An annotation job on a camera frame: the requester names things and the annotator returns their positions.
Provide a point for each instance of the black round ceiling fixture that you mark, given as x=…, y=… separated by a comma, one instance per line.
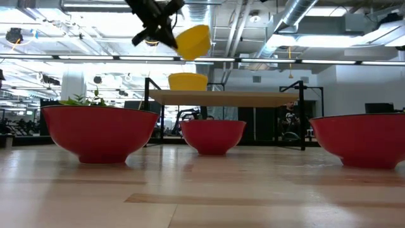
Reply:
x=14, y=35
x=152, y=43

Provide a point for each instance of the black computer monitor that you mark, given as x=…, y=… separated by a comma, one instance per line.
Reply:
x=379, y=108

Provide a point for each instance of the long linear ceiling light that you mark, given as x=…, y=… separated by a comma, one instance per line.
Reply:
x=269, y=60

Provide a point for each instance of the person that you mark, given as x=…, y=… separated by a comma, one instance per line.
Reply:
x=209, y=117
x=289, y=120

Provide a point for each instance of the wooden shelf black metal frame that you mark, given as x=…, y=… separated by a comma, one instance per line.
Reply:
x=221, y=98

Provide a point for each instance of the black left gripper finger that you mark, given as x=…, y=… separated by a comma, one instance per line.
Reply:
x=169, y=35
x=164, y=38

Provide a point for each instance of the green potted plant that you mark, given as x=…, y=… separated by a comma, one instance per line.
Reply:
x=85, y=101

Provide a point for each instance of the red bowl floral inside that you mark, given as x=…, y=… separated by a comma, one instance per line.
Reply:
x=98, y=133
x=364, y=139
x=212, y=136

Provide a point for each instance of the grey wall vent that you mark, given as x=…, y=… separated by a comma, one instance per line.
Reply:
x=256, y=79
x=304, y=79

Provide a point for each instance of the silver smooth ventilation duct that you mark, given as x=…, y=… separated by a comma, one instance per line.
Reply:
x=291, y=14

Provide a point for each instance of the silver ribbed ventilation duct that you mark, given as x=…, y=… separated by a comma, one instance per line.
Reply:
x=199, y=12

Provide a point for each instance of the white building column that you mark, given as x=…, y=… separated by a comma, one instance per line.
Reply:
x=72, y=85

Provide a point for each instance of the grey bin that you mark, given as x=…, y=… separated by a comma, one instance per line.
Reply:
x=6, y=141

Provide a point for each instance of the white ceiling sensor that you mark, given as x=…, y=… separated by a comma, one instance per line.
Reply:
x=254, y=17

